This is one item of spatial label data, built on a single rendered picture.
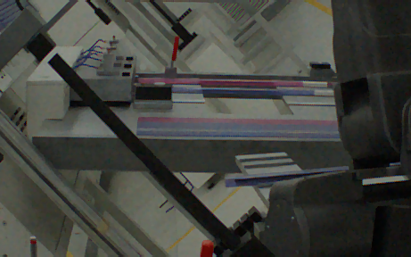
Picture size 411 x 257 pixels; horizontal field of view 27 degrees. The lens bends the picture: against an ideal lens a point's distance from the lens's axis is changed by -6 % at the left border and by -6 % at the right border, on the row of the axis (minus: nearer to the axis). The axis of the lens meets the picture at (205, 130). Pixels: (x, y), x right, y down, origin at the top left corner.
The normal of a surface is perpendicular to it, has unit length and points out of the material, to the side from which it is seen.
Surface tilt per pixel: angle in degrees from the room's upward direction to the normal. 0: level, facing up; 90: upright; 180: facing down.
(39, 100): 90
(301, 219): 69
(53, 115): 90
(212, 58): 90
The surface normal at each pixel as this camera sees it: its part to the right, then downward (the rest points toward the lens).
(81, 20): 0.05, 0.22
